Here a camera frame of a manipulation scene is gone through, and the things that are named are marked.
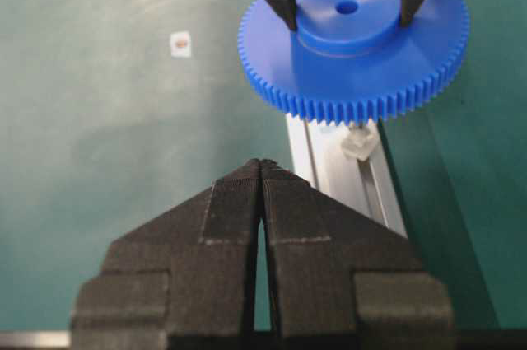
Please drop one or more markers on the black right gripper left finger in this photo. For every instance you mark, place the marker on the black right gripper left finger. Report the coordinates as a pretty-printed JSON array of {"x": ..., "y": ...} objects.
[{"x": 183, "y": 280}]

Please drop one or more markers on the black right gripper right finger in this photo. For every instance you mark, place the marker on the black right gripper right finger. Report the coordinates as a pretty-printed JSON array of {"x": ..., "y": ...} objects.
[{"x": 338, "y": 280}]

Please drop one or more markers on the large blue plastic gear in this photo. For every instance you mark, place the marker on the large blue plastic gear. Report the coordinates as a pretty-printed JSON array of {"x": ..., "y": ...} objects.
[{"x": 417, "y": 63}]

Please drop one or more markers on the white clip above lower shaft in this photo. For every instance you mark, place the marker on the white clip above lower shaft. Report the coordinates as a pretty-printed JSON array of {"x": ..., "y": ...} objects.
[{"x": 360, "y": 141}]

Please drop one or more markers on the small white sticker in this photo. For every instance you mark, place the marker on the small white sticker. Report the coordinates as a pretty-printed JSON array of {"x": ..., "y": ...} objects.
[{"x": 181, "y": 44}]

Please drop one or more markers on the aluminium extrusion rail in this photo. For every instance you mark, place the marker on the aluminium extrusion rail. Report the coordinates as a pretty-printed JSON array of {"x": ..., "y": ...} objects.
[{"x": 350, "y": 169}]

